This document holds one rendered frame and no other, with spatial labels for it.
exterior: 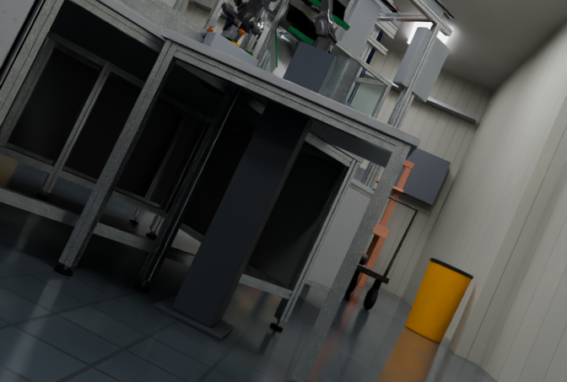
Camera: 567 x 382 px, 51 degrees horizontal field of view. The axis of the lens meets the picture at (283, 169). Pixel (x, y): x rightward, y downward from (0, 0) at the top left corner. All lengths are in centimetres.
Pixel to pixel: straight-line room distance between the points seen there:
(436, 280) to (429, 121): 653
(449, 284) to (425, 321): 41
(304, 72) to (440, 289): 390
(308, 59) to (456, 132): 992
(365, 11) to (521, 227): 272
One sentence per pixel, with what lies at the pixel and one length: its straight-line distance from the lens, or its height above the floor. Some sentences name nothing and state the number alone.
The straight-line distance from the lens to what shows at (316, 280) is 379.
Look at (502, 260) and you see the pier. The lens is 568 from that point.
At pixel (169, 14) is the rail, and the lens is 219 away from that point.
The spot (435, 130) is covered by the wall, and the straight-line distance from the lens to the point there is 1192.
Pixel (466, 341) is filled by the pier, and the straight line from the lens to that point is 567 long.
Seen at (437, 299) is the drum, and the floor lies 36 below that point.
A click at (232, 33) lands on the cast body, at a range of 248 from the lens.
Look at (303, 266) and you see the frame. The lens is 267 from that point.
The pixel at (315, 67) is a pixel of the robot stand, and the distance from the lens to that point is 214.
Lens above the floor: 47
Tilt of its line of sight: 4 degrees up
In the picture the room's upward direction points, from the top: 25 degrees clockwise
